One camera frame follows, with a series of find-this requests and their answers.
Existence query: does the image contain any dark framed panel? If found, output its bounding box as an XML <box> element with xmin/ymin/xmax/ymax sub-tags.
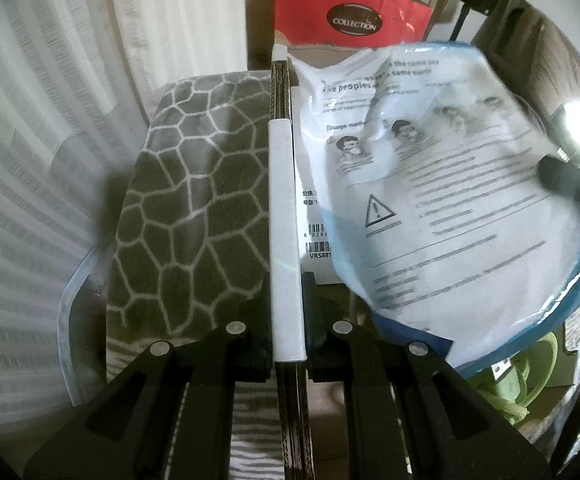
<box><xmin>471</xmin><ymin>0</ymin><xmax>580</xmax><ymax>131</ymax></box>

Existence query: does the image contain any clear printed plastic bag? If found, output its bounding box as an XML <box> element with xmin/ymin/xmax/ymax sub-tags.
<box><xmin>290</xmin><ymin>40</ymin><xmax>580</xmax><ymax>376</ymax></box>

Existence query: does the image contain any white curtain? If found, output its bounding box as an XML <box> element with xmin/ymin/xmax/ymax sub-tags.
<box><xmin>0</xmin><ymin>0</ymin><xmax>248</xmax><ymax>411</ymax></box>

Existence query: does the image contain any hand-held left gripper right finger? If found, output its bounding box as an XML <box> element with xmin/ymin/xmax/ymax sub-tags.
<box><xmin>301</xmin><ymin>271</ymin><xmax>553</xmax><ymax>480</ymax></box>

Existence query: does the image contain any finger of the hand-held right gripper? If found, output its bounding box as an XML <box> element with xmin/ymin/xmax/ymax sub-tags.
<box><xmin>537</xmin><ymin>156</ymin><xmax>580</xmax><ymax>211</ymax></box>

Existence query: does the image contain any red shopping bag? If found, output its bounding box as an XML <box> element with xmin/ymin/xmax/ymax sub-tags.
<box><xmin>274</xmin><ymin>0</ymin><xmax>436</xmax><ymax>53</ymax></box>

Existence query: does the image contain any grey and white hang tag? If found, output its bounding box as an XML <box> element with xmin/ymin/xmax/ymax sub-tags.
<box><xmin>292</xmin><ymin>160</ymin><xmax>341</xmax><ymax>285</ymax></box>

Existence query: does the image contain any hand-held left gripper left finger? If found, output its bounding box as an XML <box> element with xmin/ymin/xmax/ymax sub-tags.
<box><xmin>22</xmin><ymin>297</ymin><xmax>275</xmax><ymax>480</ymax></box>

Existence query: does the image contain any green braided cable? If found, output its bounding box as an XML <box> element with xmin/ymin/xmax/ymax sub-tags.
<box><xmin>462</xmin><ymin>332</ymin><xmax>561</xmax><ymax>428</ymax></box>

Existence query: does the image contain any grey honeycomb pattern blanket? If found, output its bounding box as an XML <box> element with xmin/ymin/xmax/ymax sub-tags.
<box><xmin>104</xmin><ymin>71</ymin><xmax>283</xmax><ymax>480</ymax></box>

